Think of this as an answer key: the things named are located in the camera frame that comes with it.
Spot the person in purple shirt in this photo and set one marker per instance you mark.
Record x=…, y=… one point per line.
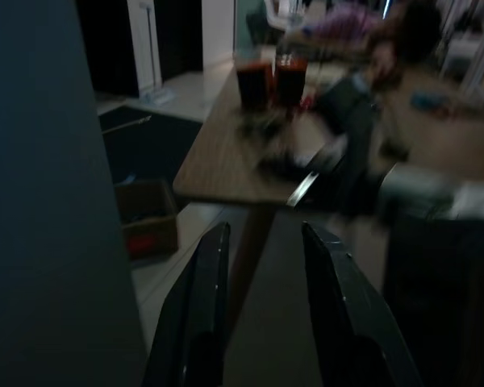
x=371, y=36

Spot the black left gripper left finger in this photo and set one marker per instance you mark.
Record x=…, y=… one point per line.
x=201, y=306

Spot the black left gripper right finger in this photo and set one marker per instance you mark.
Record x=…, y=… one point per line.
x=347, y=306

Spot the brown wooden table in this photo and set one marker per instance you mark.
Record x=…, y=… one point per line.
x=226, y=161

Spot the dark grey cabinet panel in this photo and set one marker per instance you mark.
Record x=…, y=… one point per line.
x=44, y=193

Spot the black floor mat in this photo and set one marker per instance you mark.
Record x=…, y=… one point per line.
x=149, y=149

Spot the brown cardboard box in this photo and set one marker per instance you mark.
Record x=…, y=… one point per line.
x=149, y=217

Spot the white door frame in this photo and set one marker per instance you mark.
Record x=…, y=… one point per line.
x=145, y=44

